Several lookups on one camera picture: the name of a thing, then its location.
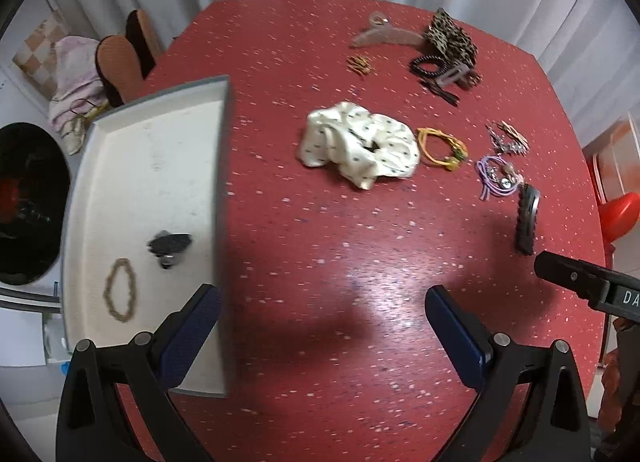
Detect black scalloped hair clip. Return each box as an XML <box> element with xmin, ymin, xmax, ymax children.
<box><xmin>515</xmin><ymin>183</ymin><xmax>542</xmax><ymax>257</ymax></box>

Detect leopard print hair bow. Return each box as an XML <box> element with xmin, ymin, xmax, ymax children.
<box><xmin>424</xmin><ymin>8</ymin><xmax>478</xmax><ymax>74</ymax></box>

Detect black spiral hair tie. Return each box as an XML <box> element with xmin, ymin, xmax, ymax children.
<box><xmin>410</xmin><ymin>54</ymin><xmax>451</xmax><ymax>77</ymax></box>

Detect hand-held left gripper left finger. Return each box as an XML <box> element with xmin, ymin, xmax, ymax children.
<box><xmin>55</xmin><ymin>283</ymin><xmax>222</xmax><ymax>462</ymax></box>

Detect pink towel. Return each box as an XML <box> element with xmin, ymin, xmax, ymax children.
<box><xmin>49</xmin><ymin>36</ymin><xmax>108</xmax><ymax>155</ymax></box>

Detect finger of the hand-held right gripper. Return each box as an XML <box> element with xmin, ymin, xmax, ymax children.
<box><xmin>534</xmin><ymin>251</ymin><xmax>613</xmax><ymax>308</ymax></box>

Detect purple hair tie with pearl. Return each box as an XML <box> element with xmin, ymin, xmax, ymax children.
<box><xmin>477</xmin><ymin>154</ymin><xmax>523</xmax><ymax>202</ymax></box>

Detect grey rectangular hair clip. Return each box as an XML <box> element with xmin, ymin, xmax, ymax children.
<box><xmin>434</xmin><ymin>66</ymin><xmax>471</xmax><ymax>88</ymax></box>

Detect grey shallow tray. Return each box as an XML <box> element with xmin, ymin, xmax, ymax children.
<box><xmin>59</xmin><ymin>74</ymin><xmax>236</xmax><ymax>399</ymax></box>

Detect black bobby pin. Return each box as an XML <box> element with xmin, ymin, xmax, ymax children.
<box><xmin>420</xmin><ymin>77</ymin><xmax>461</xmax><ymax>108</ymax></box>

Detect translucent claw clip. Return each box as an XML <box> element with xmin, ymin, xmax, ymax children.
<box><xmin>350</xmin><ymin>13</ymin><xmax>426</xmax><ymax>50</ymax></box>

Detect white polka dot scrunchie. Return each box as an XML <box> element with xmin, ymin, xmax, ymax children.
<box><xmin>296</xmin><ymin>101</ymin><xmax>420</xmax><ymax>190</ymax></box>

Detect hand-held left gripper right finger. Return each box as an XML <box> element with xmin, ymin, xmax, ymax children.
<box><xmin>424</xmin><ymin>284</ymin><xmax>593</xmax><ymax>462</ymax></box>

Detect yellow hair tie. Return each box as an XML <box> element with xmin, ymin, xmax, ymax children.
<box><xmin>416</xmin><ymin>127</ymin><xmax>471</xmax><ymax>173</ymax></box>

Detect orange patterned clothing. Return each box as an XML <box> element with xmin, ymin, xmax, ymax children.
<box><xmin>597</xmin><ymin>316</ymin><xmax>640</xmax><ymax>445</ymax></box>

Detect white washing machine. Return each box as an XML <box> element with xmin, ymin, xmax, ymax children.
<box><xmin>0</xmin><ymin>67</ymin><xmax>71</xmax><ymax>393</ymax></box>

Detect beige bead bracelet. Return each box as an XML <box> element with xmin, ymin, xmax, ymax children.
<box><xmin>102</xmin><ymin>258</ymin><xmax>137</xmax><ymax>322</ymax></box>

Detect red heart-shaped object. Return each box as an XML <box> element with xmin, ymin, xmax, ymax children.
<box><xmin>600</xmin><ymin>193</ymin><xmax>640</xmax><ymax>243</ymax></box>

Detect black hair bow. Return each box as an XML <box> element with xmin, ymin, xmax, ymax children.
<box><xmin>147</xmin><ymin>231</ymin><xmax>193</xmax><ymax>270</ymax></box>

